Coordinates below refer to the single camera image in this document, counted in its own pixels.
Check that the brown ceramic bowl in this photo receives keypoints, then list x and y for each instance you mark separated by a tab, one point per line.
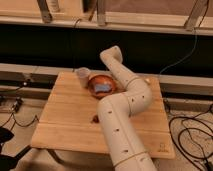
101	79

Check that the brown sausage toy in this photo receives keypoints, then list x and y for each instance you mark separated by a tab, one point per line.
95	119

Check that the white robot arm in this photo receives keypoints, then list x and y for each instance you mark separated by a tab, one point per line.
126	149

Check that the wooden shelf rail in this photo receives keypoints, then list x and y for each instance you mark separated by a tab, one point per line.
160	16

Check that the blue sponge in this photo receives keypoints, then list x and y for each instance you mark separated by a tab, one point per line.
102	88

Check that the wooden table board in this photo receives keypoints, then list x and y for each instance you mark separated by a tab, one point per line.
66	121

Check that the clear plastic cup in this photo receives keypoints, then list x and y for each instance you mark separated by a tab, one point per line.
83	75

